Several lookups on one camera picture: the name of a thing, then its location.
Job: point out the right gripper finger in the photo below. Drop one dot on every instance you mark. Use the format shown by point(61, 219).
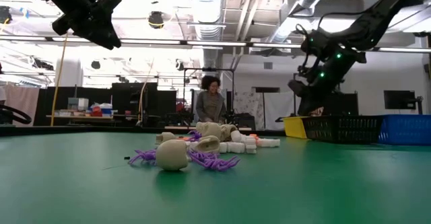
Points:
point(304, 105)
point(326, 103)

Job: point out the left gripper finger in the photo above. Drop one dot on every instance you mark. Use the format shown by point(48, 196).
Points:
point(97, 37)
point(109, 27)

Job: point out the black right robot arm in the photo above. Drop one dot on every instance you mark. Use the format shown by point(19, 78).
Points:
point(370, 25)

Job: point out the black screen panel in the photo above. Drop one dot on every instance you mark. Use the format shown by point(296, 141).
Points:
point(347, 104)

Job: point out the yellow plastic basket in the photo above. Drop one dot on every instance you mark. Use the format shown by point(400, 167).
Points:
point(294, 128)

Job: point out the white backdrop sheet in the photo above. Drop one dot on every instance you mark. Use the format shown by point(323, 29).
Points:
point(279, 106)

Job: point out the black ceiling spotlight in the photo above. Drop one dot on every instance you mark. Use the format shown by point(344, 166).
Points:
point(179, 65)
point(96, 64)

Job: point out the black plastic basket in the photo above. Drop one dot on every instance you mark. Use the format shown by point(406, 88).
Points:
point(343, 130)

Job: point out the black sign bar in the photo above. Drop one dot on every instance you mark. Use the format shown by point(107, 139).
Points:
point(266, 89)

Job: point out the long ceiling light strip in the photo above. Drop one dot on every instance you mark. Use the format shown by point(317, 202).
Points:
point(151, 41)

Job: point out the white cylinder tank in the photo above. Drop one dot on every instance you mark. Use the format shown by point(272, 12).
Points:
point(69, 72)

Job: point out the black ceiling dome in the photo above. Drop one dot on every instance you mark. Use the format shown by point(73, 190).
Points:
point(156, 19)

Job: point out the black partition panels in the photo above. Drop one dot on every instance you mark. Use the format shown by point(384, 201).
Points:
point(101, 94)

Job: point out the orange toy finger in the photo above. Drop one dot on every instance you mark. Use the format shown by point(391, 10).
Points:
point(254, 136)
point(183, 138)

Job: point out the white storage box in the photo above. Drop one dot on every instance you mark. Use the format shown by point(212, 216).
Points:
point(78, 103)

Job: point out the black computer monitor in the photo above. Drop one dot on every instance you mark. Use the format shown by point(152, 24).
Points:
point(399, 99)

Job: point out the red container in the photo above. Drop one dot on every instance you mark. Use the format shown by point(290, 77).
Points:
point(96, 111)

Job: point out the blue container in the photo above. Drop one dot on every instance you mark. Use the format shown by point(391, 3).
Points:
point(107, 111)

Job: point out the wooden workbench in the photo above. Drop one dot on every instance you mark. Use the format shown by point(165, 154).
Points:
point(84, 117)

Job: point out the green table mat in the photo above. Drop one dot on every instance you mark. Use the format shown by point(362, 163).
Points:
point(303, 190)

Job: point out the blue plastic basket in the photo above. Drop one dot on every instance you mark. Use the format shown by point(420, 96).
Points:
point(407, 130)

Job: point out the pale pink curtain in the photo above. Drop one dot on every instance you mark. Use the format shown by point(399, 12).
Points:
point(20, 99)

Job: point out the gray wall vent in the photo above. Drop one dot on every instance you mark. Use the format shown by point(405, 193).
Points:
point(268, 65)

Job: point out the black rig frame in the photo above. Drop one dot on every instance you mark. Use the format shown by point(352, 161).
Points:
point(208, 69)

